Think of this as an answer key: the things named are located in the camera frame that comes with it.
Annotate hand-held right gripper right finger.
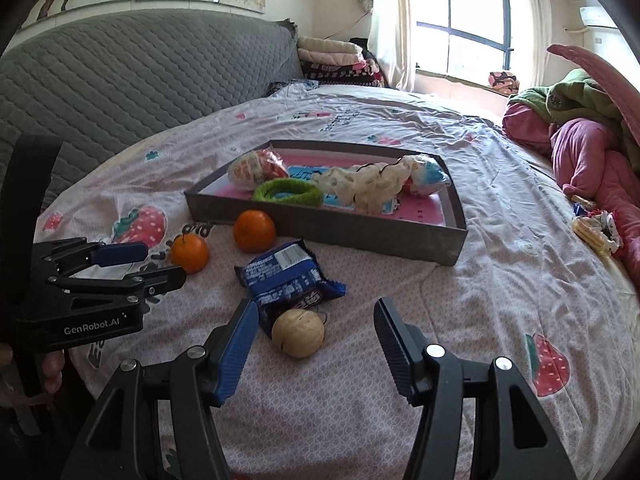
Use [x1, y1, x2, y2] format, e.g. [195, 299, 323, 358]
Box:
[374, 297, 576, 480]

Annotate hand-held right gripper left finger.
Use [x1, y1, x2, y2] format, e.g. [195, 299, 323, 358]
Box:
[75, 297, 261, 480]

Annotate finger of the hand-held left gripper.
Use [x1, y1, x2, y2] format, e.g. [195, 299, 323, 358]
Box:
[46, 265, 188, 314]
[32, 238, 150, 277]

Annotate walnut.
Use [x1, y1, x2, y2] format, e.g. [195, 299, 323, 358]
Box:
[271, 308, 326, 359]

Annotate orange with stem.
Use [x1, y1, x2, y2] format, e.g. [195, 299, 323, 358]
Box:
[170, 232, 210, 275]

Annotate blue snack packet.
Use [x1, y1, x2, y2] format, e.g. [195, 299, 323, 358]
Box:
[234, 239, 347, 328]

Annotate orange without stem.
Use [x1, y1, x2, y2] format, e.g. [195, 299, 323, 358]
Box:
[233, 209, 277, 254]

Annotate shallow grey cardboard box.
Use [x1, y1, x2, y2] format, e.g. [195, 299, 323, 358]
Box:
[184, 139, 469, 267]

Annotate red toy egg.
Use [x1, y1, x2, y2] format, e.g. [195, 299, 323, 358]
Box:
[227, 149, 290, 192]

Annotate green fuzzy ring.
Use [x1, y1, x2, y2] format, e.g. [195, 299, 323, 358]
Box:
[251, 178, 321, 208]

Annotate cream scrunchie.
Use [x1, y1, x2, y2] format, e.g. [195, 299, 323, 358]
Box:
[312, 156, 426, 216]

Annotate blue toy egg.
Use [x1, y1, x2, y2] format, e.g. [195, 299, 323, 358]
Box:
[404, 155, 451, 197]

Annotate person's left hand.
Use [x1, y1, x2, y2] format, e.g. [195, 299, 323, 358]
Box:
[41, 351, 67, 395]

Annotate grey quilted headboard cover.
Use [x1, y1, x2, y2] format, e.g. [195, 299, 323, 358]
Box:
[0, 7, 303, 211]

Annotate yellow snack packet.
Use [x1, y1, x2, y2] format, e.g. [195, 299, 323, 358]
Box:
[572, 214, 623, 259]

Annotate blue patterned cloth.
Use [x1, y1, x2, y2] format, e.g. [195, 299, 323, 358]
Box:
[270, 79, 321, 97]

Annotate pink quilt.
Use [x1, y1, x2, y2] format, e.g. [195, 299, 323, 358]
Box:
[502, 100, 640, 271]

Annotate dark patterned folded blanket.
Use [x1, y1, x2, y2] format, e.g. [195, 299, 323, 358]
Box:
[300, 60, 386, 87]

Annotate pink folded blanket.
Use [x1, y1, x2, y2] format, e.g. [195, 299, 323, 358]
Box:
[299, 52, 369, 70]

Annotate patterned cushion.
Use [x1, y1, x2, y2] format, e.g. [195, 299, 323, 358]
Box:
[488, 71, 520, 95]

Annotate cream folded blanket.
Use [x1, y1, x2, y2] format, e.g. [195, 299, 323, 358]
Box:
[297, 36, 363, 58]

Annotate black cloth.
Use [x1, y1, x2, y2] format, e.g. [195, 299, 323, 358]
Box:
[349, 37, 382, 62]

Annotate green garment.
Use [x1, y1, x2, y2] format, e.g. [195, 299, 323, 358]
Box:
[517, 68, 640, 138]

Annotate cream curtain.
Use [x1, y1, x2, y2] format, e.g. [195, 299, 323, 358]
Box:
[510, 0, 553, 93]
[370, 0, 418, 92]

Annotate window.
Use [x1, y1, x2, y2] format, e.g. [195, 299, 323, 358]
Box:
[415, 0, 516, 80]

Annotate pink quilted mat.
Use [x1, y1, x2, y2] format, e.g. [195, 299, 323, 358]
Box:
[546, 43, 640, 126]

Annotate white air conditioner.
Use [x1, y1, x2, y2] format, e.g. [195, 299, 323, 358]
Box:
[579, 6, 621, 30]

